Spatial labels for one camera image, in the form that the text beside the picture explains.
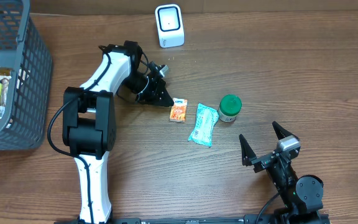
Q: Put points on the grey plastic mesh basket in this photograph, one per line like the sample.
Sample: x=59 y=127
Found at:
x=25 y=54

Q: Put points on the white barcode scanner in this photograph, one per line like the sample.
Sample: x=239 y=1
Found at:
x=170 y=27

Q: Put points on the teal wet wipes pack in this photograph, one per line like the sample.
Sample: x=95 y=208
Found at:
x=206 y=118

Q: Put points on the brown cookie snack bag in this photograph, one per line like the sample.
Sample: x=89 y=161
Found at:
x=5 y=76

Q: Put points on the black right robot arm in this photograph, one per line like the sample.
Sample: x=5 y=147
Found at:
x=298 y=199

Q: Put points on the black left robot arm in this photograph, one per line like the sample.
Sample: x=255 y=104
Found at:
x=89 y=119

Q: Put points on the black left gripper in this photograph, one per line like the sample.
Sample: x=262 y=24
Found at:
x=151 y=88

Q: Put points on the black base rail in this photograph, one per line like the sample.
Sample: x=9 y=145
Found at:
x=197 y=221

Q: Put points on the orange Kleenex tissue pack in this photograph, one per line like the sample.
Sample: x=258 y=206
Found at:
x=178 y=110

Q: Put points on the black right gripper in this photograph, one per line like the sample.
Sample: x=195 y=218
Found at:
x=269 y=158

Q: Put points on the green lid glass jar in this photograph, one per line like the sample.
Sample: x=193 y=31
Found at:
x=229 y=107

